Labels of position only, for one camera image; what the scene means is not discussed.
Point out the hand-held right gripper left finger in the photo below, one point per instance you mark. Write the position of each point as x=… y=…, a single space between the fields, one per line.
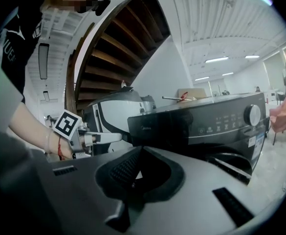
x=84 y=199

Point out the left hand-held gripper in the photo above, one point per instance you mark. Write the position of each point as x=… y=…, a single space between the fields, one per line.
x=68 y=125

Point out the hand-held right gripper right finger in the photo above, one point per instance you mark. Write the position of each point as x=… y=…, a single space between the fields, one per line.
x=201 y=190

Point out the white detergent drawer black front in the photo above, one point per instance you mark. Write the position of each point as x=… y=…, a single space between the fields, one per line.
x=157 y=128

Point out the person's left forearm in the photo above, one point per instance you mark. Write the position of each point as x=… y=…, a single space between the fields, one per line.
x=30 y=124

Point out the cardboard box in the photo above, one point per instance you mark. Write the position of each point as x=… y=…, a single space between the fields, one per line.
x=194 y=93

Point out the person's left hand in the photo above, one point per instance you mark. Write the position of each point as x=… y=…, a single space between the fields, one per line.
x=66 y=148

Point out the white and black appliance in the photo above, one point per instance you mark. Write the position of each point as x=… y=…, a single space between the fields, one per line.
x=118 y=116

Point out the round black washer door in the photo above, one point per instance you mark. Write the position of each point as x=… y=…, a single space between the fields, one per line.
x=230 y=160

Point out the grey small appliance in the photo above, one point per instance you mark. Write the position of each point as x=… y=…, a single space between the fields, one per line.
x=147 y=103

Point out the black washing machine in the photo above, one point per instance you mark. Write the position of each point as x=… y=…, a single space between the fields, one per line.
x=218 y=131

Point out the washer label sticker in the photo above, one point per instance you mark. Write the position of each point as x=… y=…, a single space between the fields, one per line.
x=256 y=140

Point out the wooden staircase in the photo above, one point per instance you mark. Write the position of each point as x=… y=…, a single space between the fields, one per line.
x=113 y=57

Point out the red packet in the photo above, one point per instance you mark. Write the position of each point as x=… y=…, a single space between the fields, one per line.
x=184 y=95

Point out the silver washer dial knob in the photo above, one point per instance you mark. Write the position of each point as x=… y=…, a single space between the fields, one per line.
x=252 y=115

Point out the long ceiling light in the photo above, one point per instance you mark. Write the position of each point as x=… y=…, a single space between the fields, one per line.
x=216 y=59
x=252 y=56
x=227 y=74
x=201 y=78

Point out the pink armchair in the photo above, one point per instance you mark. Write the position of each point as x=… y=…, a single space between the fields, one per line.
x=283 y=119

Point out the black printed T-shirt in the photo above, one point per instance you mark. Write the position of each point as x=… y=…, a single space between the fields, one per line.
x=13 y=45

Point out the black head-mounted camera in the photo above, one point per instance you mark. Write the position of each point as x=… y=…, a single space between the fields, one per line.
x=102 y=5

